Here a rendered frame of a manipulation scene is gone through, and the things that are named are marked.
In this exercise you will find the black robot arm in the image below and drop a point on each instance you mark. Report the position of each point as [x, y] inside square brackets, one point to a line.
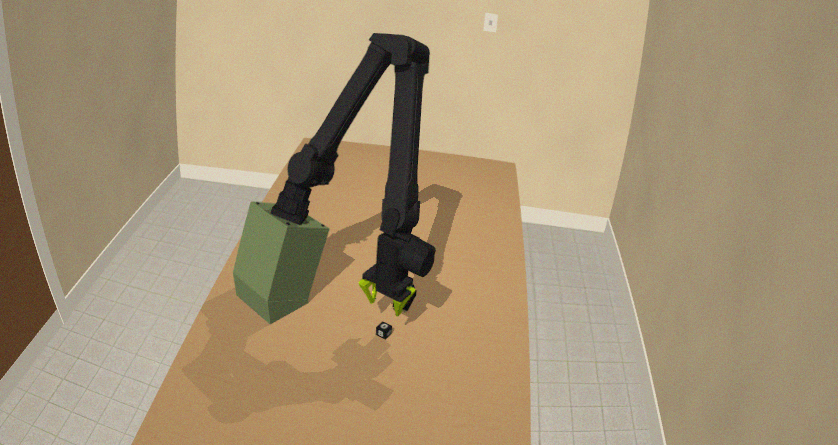
[309, 167]

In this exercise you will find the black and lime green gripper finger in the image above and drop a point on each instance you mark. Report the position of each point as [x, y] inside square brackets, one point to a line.
[365, 284]
[397, 304]

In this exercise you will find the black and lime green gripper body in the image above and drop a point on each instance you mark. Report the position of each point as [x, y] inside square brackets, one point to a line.
[386, 278]

